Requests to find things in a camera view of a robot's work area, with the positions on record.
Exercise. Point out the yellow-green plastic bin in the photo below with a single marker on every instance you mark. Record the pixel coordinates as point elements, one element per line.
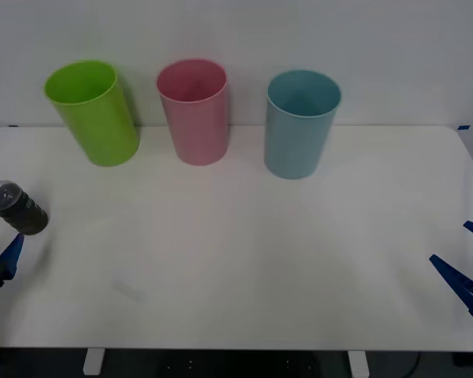
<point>98,126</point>

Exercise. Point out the pale blue plastic bin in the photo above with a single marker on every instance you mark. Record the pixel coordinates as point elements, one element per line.
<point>293,145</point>

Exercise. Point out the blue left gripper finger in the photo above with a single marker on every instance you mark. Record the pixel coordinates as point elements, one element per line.
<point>11,255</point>

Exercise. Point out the pink plastic bin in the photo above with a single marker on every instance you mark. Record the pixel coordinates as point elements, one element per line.
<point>201,134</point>

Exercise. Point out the white table leg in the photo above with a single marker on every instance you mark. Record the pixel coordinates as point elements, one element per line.
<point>93,361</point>
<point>358,363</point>

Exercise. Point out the dark drink plastic bottle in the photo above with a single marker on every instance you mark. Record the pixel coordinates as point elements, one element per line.
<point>21,214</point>

